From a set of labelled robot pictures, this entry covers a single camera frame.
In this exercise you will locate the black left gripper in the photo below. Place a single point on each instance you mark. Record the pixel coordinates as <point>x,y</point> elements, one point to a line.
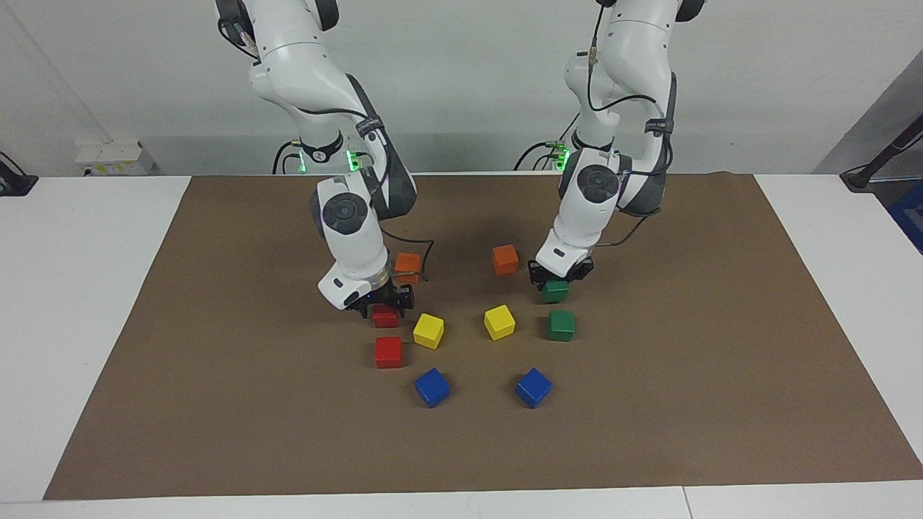
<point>562,277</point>

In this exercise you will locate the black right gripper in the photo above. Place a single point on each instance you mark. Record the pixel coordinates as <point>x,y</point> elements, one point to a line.
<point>382,295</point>

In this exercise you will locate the red wooden cube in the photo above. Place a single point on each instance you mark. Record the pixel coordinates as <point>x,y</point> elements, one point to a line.
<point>385,318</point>
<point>389,353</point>

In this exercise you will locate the green wooden cube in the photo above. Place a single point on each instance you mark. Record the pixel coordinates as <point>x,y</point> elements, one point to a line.
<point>555,293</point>
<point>561,326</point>

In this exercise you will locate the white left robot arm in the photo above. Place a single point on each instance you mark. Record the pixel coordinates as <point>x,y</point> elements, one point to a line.
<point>591,216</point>

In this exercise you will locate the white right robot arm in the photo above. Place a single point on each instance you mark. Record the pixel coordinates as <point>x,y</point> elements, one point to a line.
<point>346,238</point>

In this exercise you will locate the orange wooden cube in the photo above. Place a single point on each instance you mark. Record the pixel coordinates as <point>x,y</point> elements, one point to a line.
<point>407,263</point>
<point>505,260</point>

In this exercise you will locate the yellow wooden cube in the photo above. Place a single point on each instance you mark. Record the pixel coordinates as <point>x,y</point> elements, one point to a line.
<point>428,331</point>
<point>499,323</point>

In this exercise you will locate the blue wooden cube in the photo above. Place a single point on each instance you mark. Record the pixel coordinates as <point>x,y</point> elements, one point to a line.
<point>432,388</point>
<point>533,388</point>

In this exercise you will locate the brown table mat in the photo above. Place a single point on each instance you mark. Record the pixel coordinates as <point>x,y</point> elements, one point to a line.
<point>216,396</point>

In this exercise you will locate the white power box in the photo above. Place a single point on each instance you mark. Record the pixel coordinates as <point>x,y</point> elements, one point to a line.
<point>115,157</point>

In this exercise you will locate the black stand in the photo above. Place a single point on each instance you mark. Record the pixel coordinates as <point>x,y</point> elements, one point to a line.
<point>862,176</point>

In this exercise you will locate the blue crate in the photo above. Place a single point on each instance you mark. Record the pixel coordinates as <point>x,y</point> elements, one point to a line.
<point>910,213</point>

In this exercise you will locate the black clamp mount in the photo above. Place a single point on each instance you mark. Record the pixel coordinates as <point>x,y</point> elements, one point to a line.
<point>11,180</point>

